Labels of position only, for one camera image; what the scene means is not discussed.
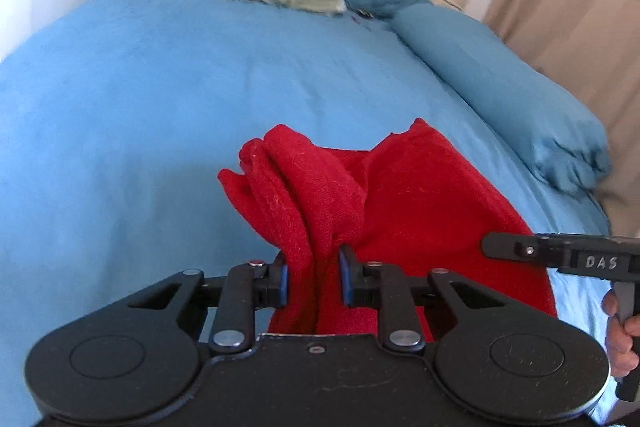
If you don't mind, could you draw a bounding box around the long blue pillow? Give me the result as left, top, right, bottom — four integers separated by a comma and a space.
392, 2, 612, 198

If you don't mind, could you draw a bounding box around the bed with blue sheet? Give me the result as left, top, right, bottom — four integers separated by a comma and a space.
0, 0, 616, 427

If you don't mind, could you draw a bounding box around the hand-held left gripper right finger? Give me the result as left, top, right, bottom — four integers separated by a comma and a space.
338, 244, 506, 353

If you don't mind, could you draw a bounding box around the red knit sweater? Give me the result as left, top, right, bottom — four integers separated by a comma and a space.
217, 118, 557, 337

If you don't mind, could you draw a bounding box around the person's right hand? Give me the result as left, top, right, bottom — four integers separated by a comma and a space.
601, 289, 640, 379

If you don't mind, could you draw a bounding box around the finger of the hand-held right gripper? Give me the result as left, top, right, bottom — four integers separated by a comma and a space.
481, 232, 560, 269

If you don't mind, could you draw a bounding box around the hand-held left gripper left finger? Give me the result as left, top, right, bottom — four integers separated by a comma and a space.
125, 252, 290, 355

